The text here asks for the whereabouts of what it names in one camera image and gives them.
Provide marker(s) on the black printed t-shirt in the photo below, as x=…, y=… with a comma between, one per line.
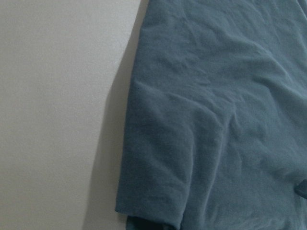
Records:
x=215, y=132

